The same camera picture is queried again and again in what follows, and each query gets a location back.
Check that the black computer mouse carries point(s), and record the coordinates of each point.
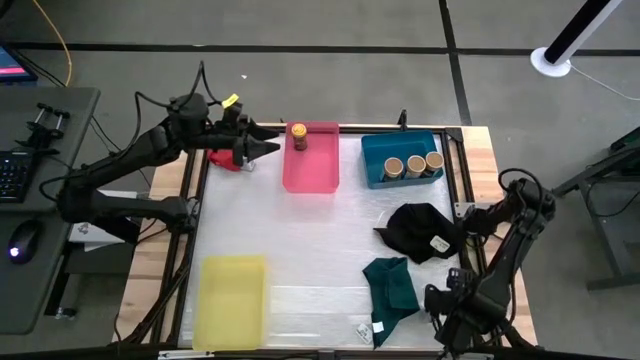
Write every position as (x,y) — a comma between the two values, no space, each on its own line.
(22,242)

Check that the green cloth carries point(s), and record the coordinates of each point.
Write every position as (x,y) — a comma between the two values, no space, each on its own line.
(392,292)

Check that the pink plastic bin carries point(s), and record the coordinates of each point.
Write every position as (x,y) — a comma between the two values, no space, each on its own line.
(312,172)

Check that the silver metal bracket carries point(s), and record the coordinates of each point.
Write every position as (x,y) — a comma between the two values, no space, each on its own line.
(185,355)

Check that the blue plastic bin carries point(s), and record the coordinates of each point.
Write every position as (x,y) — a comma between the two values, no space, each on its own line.
(380,147)

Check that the black keyboard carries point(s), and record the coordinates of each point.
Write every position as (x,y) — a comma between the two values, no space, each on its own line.
(14,176)

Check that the black table frame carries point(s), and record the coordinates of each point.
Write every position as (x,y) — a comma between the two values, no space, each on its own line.
(454,135)

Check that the spice jar with yellow lid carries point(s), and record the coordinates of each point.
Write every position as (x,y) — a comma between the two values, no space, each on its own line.
(299,136)

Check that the yellow plastic bin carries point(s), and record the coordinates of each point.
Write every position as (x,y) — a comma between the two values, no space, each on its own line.
(230,302)

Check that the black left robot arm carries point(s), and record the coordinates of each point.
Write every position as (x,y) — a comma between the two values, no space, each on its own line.
(125,155)

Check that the black metal stand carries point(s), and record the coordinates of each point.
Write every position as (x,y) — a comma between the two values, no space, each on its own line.
(605,235)

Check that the yellow tape tag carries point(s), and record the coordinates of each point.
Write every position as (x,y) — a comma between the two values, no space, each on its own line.
(230,100)

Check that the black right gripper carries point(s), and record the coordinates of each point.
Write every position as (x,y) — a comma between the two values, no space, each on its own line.
(475,310)

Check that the computer monitor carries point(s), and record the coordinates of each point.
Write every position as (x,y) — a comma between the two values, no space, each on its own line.
(12,65)

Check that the white pole with round base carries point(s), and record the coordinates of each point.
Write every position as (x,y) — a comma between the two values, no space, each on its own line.
(550,62)

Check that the black cloth with white tag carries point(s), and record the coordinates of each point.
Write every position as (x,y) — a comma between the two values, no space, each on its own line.
(415,230)

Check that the black clamp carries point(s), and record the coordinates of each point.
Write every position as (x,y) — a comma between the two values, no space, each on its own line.
(402,120)

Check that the red cloth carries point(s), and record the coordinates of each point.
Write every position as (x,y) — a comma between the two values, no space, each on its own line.
(220,159)

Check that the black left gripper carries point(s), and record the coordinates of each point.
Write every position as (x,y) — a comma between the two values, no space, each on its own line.
(240,145)

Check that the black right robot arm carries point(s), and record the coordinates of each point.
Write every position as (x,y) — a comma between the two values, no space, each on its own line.
(515,250)

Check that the white paper sheet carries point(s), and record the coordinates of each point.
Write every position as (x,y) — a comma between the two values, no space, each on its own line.
(85,235)

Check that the black clamp stand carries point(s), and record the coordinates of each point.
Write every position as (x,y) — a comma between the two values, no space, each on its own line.
(45,127)

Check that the spice jar with tan lid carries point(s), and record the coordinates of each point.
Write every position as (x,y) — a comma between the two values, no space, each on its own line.
(393,167)
(434,161)
(415,165)

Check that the grey desk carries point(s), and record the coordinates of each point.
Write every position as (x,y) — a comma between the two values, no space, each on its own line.
(30,300)

